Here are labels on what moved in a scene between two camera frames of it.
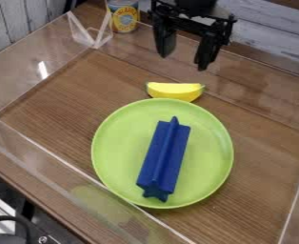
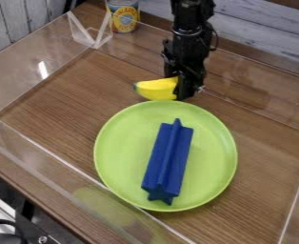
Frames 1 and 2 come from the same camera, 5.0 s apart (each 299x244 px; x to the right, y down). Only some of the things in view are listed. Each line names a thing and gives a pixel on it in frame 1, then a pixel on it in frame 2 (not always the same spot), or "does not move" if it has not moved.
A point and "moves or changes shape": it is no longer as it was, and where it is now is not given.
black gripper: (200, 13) to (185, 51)
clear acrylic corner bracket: (92, 37) does not move
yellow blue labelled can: (125, 15) does not move
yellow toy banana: (176, 90) moves or changes shape
